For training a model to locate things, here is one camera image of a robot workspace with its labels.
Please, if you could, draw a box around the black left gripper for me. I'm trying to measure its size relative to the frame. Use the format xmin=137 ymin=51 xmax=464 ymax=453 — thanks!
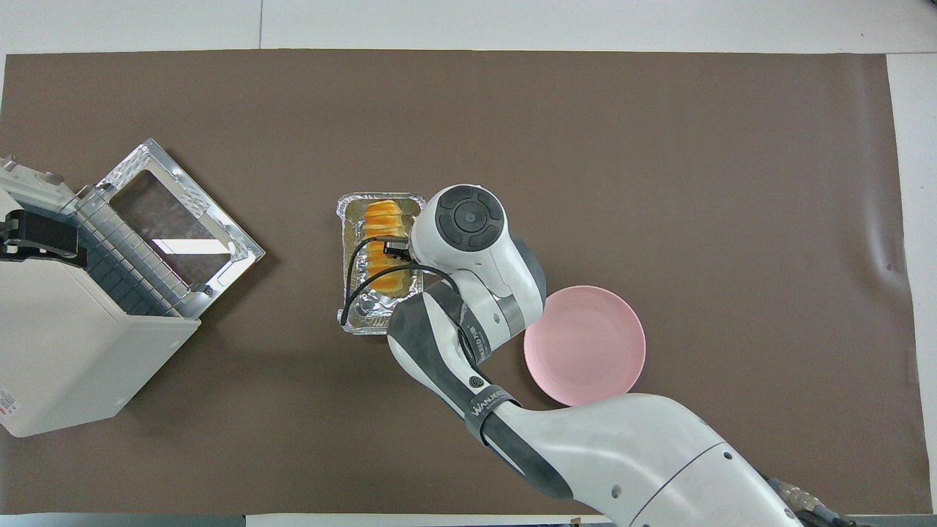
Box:
xmin=0 ymin=211 xmax=88 ymax=264

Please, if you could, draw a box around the aluminium foil tray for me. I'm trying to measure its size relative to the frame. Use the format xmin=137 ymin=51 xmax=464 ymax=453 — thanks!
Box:
xmin=336 ymin=192 xmax=428 ymax=337

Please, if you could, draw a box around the golden sliced bread loaf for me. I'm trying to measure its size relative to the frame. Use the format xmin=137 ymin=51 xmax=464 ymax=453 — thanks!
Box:
xmin=364 ymin=199 xmax=415 ymax=298

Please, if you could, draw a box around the cream toaster oven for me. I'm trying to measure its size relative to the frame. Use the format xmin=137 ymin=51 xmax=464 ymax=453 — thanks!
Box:
xmin=0 ymin=155 xmax=203 ymax=438

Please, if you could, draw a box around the glass oven door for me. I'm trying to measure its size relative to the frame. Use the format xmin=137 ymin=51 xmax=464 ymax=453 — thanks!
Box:
xmin=95 ymin=138 xmax=266 ymax=321

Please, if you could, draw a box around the pink round plate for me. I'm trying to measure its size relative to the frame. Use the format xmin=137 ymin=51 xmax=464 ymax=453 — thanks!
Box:
xmin=523 ymin=285 xmax=647 ymax=408

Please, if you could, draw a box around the brown table mat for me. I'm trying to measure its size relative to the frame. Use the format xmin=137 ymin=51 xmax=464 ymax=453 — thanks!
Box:
xmin=0 ymin=50 xmax=932 ymax=515

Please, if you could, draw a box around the wire oven rack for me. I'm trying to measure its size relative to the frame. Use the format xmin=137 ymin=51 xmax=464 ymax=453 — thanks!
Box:
xmin=73 ymin=192 xmax=185 ymax=318

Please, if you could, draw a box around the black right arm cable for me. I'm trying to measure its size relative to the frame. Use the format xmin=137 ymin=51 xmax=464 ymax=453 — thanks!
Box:
xmin=340 ymin=234 xmax=854 ymax=527

